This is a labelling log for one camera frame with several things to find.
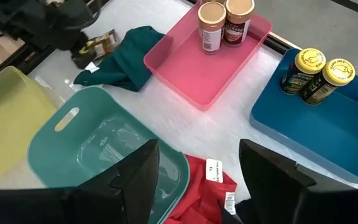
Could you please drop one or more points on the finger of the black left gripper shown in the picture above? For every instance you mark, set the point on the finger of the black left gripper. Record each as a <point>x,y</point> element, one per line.
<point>81,59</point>

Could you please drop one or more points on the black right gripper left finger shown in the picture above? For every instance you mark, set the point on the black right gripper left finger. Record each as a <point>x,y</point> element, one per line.
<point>73,205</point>

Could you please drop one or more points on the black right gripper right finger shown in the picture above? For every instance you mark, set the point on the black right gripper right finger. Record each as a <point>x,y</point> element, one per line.
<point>306,205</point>

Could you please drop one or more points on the blue plastic tray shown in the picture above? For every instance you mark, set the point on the blue plastic tray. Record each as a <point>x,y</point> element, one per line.
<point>322,133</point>

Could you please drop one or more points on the yellow-lid spice jar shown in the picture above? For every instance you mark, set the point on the yellow-lid spice jar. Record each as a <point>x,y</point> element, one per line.
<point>309,59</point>
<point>337,71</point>

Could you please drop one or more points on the dark green cloth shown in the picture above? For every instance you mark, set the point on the dark green cloth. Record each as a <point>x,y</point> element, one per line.
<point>126,62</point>

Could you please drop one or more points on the teal plastic bin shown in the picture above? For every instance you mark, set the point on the teal plastic bin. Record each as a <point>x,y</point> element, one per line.
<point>73,155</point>

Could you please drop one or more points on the black cloth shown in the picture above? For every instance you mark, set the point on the black cloth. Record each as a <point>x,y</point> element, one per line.
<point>233,216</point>

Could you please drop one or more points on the yellow plastic tray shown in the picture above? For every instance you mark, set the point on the yellow plastic tray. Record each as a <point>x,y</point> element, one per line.
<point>8,124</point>

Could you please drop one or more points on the red cloth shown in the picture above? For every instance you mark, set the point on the red cloth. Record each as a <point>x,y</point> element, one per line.
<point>197,199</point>

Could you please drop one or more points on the pink plastic tray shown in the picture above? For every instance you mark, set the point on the pink plastic tray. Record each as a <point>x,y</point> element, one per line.
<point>191,74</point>

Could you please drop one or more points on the white table cover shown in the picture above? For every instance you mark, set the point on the white table cover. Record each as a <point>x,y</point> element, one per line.
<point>179,124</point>

